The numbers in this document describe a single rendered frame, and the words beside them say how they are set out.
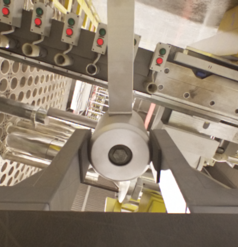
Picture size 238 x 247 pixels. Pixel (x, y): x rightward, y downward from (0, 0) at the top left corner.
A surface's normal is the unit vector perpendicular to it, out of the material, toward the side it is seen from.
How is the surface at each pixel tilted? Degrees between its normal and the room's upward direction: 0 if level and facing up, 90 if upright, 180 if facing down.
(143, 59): 90
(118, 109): 90
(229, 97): 90
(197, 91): 90
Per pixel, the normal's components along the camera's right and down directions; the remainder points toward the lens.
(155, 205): 0.18, -0.41
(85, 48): -0.02, 0.30
